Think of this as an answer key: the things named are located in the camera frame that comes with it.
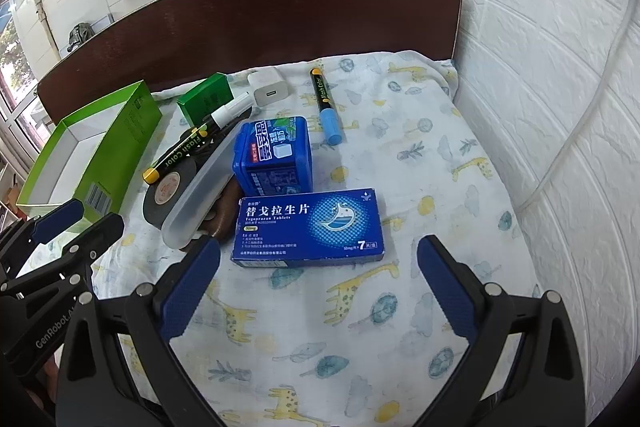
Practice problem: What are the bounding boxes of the clear plastic tube case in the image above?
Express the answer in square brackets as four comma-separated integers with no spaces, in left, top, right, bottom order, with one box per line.
[160,124,242,249]

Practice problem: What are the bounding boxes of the brown wooden comb massager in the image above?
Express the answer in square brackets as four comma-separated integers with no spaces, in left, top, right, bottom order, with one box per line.
[196,176,243,245]

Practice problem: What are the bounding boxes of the black electrical tape roll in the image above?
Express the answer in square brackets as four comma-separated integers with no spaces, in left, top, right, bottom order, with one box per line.
[142,157,206,230]

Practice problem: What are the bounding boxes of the blue medicine tablet box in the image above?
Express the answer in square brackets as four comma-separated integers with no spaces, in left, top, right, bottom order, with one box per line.
[231,188,385,268]

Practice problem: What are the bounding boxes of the blue chewing gum container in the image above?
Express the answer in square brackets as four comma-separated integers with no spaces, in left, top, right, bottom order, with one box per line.
[232,116,314,196]

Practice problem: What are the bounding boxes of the black marker white cap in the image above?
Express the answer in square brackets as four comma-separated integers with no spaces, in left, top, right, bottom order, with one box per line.
[142,92,254,185]

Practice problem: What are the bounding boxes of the small green box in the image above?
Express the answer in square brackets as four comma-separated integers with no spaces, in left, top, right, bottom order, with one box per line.
[177,72,233,127]

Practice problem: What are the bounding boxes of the white USB charger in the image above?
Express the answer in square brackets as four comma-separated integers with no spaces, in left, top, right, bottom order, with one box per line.
[247,66,290,107]

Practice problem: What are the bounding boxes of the black marker blue cap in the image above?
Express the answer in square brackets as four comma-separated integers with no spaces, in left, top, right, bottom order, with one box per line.
[310,67,343,146]

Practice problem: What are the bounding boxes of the large green open box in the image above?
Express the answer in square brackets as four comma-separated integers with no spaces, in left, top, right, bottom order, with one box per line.
[17,81,160,232]

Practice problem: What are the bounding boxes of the giraffe print cloth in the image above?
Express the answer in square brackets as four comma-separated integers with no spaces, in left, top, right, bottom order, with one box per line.
[171,51,542,426]

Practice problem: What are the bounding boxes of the metal sink faucet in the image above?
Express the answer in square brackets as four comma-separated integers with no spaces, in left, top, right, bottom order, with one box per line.
[67,22,96,53]

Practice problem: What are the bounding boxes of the dark wooden headboard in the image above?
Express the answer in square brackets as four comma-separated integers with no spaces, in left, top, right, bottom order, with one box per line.
[37,0,462,120]

